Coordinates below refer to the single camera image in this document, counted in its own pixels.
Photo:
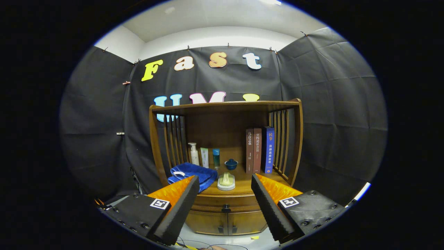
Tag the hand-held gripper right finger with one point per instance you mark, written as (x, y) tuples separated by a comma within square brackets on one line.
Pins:
[(270, 215)]

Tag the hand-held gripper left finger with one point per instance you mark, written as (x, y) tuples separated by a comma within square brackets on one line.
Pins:
[(175, 215)]

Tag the wooden drawer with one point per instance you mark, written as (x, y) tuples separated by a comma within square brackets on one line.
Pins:
[(215, 201)]

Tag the green scrubbing brush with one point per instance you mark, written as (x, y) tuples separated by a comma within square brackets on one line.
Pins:
[(226, 180)]

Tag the wooden cabinet door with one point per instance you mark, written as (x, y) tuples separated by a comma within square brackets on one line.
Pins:
[(206, 222), (246, 223)]

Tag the wooden countertop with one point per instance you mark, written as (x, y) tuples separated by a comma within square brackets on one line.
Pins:
[(242, 185)]

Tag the wooden cabinet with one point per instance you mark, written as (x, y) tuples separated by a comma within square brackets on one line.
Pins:
[(222, 128)]

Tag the blue folded towel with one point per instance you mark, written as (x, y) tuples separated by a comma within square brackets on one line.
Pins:
[(197, 173)]

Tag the white pump bottle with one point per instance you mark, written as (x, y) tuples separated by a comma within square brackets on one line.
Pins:
[(194, 156)]

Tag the blue lidded teacup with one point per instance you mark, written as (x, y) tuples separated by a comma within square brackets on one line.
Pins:
[(231, 165)]

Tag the white green tube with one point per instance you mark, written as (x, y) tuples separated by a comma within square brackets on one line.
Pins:
[(204, 158)]

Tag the reddish brown book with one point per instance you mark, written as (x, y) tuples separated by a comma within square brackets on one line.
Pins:
[(257, 151)]

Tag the blue book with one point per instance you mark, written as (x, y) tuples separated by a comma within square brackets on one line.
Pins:
[(269, 149)]

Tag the dark brown book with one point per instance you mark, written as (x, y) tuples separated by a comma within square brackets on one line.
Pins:
[(249, 151)]

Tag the teal bottle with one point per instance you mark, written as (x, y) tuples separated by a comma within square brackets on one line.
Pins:
[(216, 159)]

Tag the black backdrop cloth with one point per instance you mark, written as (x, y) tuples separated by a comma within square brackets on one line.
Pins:
[(97, 121)]

